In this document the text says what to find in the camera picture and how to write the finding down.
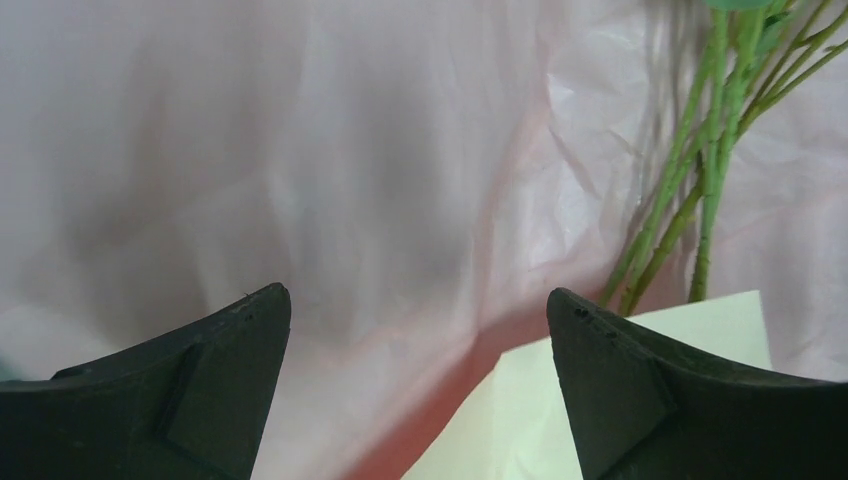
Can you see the pink wrapping paper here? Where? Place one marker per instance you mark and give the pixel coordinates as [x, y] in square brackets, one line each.
[418, 174]

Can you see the artificial flower bouquet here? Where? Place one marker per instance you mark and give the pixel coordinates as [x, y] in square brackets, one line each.
[755, 54]

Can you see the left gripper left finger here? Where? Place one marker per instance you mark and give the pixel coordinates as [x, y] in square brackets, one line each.
[189, 404]

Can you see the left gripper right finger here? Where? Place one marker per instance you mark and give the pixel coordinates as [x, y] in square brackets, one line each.
[642, 405]

